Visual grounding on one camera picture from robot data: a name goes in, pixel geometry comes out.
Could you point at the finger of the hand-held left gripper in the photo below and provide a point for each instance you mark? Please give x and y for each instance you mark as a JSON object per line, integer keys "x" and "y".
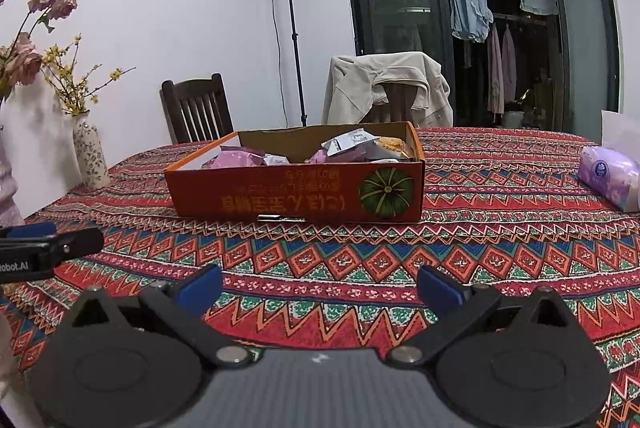
{"x": 32, "y": 229}
{"x": 75, "y": 243}

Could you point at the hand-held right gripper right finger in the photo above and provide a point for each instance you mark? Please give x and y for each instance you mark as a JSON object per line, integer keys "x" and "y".
{"x": 440, "y": 290}

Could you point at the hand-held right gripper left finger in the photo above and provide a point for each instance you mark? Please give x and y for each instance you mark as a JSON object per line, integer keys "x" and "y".
{"x": 200, "y": 290}

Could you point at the orange cardboard box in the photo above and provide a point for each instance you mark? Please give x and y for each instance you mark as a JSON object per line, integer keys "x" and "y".
{"x": 300, "y": 198}

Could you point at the pink snack packet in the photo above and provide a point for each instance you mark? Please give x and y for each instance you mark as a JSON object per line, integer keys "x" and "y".
{"x": 235, "y": 157}
{"x": 325, "y": 157}

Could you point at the yellow snack packet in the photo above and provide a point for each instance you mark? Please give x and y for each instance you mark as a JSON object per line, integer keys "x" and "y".
{"x": 389, "y": 147}

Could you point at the white black-lettered snack packet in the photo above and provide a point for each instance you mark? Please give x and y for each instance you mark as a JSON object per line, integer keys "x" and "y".
{"x": 350, "y": 142}

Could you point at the plain white vase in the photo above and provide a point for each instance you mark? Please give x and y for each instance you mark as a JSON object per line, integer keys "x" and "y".
{"x": 9, "y": 178}

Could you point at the floral ceramic vase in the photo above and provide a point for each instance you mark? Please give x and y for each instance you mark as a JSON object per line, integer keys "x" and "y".
{"x": 91, "y": 153}

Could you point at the person's light clothing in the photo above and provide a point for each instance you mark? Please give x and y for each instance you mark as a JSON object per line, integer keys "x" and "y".
{"x": 7, "y": 358}

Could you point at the yellow flower branches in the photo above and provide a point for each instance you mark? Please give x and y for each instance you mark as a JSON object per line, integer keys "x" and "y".
{"x": 75, "y": 78}

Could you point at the pink rose bouquet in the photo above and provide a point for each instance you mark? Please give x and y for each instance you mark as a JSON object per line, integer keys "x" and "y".
{"x": 25, "y": 53}

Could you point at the dark wooden chair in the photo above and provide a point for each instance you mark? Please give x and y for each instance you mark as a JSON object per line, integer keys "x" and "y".
{"x": 197, "y": 108}

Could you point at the brown wooden chair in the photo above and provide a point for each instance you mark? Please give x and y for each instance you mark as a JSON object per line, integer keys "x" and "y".
{"x": 395, "y": 106}

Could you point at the purple tissue pack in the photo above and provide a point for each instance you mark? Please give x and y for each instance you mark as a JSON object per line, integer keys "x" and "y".
{"x": 610, "y": 178}

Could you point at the beige jacket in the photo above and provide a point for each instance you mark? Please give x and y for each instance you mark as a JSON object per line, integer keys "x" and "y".
{"x": 360, "y": 83}

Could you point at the hanging pale pink trousers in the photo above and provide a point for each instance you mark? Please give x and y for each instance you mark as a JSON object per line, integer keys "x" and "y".
{"x": 501, "y": 68}

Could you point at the white paper box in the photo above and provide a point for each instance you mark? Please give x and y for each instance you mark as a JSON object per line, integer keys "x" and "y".
{"x": 622, "y": 131}

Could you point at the black light stand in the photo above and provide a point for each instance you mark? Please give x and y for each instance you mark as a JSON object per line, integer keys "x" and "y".
{"x": 292, "y": 33}

